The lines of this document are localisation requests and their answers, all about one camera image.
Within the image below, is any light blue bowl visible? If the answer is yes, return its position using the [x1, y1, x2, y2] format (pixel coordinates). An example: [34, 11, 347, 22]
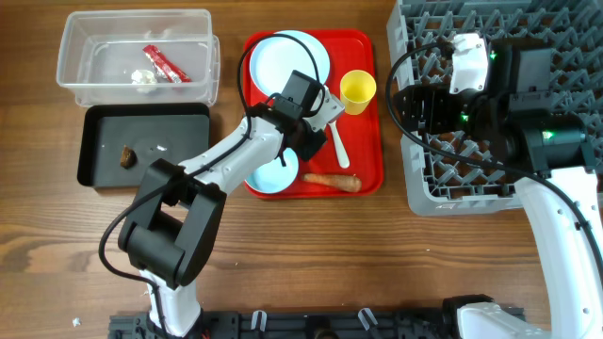
[245, 148, 300, 194]

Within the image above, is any orange carrot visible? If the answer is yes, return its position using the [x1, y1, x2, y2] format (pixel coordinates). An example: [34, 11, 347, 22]
[302, 173, 362, 193]

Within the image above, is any red snack wrapper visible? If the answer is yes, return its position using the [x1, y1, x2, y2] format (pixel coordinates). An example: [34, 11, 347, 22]
[142, 44, 191, 83]

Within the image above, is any white tissue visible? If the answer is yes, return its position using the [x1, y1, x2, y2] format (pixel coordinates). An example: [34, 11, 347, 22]
[131, 70, 157, 94]

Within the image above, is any brown food scrap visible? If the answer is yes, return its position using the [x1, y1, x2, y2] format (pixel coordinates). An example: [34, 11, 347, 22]
[120, 145, 138, 170]

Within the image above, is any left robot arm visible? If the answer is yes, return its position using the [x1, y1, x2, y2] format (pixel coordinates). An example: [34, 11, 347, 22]
[113, 72, 344, 338]

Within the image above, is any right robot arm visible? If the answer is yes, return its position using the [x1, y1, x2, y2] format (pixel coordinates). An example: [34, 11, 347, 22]
[385, 33, 602, 338]

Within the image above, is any grey dishwasher rack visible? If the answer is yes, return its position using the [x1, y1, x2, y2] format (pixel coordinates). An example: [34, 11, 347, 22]
[386, 0, 602, 216]

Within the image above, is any white plastic spoon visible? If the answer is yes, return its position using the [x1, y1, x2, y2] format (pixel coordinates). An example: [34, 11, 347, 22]
[322, 84, 351, 170]

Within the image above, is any red serving tray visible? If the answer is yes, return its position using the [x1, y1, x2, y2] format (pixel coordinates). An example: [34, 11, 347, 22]
[245, 29, 383, 200]

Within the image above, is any yellow plastic cup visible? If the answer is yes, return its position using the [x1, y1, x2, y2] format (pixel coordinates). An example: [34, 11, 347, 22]
[340, 70, 377, 115]

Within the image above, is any light blue plate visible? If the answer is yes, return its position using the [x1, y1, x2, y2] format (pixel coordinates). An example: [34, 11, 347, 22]
[250, 30, 331, 96]

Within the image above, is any black plastic bin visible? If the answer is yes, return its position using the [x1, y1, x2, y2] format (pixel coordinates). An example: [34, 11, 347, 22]
[76, 103, 210, 188]

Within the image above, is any clear plastic bin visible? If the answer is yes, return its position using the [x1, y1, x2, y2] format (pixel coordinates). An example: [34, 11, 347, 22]
[56, 8, 220, 106]

